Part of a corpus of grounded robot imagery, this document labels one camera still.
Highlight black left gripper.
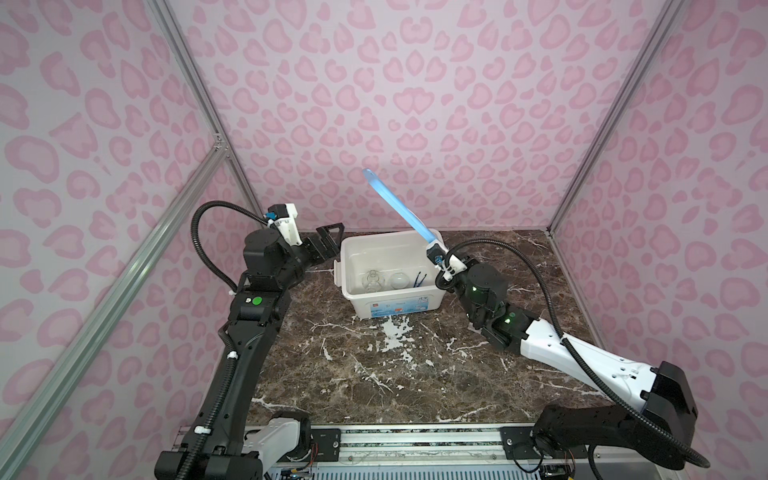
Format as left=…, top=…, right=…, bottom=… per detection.
left=275, top=222, right=343, bottom=292

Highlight clear glass flask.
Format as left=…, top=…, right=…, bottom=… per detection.
left=363, top=270, right=386, bottom=293

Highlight blue plastic bin lid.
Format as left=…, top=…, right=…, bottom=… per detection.
left=363, top=169, right=438, bottom=245

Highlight blue plastic tweezers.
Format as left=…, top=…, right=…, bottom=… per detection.
left=413, top=273, right=427, bottom=288

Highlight white funnel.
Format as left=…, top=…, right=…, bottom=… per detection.
left=389, top=272, right=412, bottom=290

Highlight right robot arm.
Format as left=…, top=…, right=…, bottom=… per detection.
left=439, top=261, right=710, bottom=470

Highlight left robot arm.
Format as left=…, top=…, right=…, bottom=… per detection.
left=154, top=223, right=344, bottom=479

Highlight white plastic storage bin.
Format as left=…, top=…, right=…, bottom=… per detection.
left=334, top=230, right=444, bottom=319

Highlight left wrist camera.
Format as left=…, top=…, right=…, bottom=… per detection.
left=265, top=203, right=302, bottom=246

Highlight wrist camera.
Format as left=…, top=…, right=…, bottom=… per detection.
left=265, top=203, right=302, bottom=246
left=426, top=240, right=468, bottom=281

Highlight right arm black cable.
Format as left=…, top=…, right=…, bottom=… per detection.
left=434, top=238, right=711, bottom=480

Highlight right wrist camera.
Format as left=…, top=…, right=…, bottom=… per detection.
left=426, top=240, right=468, bottom=281

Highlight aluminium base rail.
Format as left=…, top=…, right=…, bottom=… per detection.
left=235, top=419, right=656, bottom=479

